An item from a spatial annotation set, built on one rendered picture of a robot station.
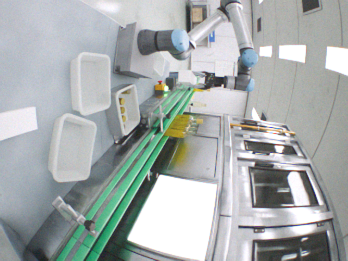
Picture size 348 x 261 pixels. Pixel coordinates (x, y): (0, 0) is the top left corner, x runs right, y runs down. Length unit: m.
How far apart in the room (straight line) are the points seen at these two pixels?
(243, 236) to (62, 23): 1.10
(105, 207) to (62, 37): 0.62
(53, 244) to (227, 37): 6.89
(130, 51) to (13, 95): 0.53
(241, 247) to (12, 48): 1.05
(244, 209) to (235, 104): 6.49
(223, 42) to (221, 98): 2.52
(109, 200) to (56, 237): 0.25
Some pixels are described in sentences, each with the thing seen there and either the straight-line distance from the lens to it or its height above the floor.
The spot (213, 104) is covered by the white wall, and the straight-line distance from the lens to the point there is 7.08.
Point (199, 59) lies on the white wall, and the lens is 6.72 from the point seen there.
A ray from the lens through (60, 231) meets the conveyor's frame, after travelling 0.58.
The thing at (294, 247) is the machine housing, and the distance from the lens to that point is 0.85.
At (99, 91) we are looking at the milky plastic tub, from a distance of 0.67.
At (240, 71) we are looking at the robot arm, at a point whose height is 1.37.
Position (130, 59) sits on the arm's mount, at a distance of 0.73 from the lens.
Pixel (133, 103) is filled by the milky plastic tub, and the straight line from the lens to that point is 0.82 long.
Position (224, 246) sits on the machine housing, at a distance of 0.66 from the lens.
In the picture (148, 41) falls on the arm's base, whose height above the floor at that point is 0.91.
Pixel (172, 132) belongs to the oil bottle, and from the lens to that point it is 0.94.
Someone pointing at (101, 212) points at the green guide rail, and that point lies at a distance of 0.56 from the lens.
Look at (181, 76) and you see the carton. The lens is 0.76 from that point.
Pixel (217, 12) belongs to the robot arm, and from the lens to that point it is 0.97.
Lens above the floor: 1.24
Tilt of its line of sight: 15 degrees down
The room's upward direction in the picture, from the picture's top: 97 degrees clockwise
